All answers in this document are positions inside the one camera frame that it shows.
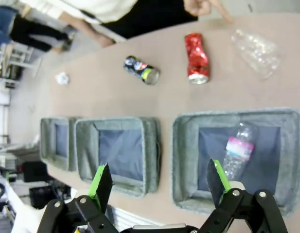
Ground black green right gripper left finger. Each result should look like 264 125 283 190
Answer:
41 163 124 233

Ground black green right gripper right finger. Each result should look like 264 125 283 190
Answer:
199 159 289 233

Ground pink label plastic bottle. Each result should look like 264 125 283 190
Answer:
222 122 257 182

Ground white tissue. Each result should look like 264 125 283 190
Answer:
54 71 71 85

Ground crushed red soda can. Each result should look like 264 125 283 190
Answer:
184 33 211 85

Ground crushed clear plastic bottle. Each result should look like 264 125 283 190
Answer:
231 29 282 81

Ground person right forearm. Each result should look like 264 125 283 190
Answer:
59 12 109 46

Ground person right hand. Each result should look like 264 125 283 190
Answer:
98 35 116 48

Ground person left hand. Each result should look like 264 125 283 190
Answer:
183 0 234 24

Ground grey woven fabric basket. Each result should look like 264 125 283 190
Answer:
171 108 300 218
74 117 163 198
39 116 79 172

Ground black plastic crate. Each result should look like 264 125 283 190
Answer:
22 161 54 183
29 186 57 210

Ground dark blue soda can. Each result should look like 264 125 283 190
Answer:
123 55 161 86

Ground white stool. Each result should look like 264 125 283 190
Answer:
3 46 42 71

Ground bystander in black trousers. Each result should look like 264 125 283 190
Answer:
10 14 70 53

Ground person black trousers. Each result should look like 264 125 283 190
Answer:
101 0 199 39

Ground person white knit sweater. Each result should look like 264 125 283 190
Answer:
19 0 138 24

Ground bystander in blue jeans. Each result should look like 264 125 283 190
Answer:
0 4 17 46

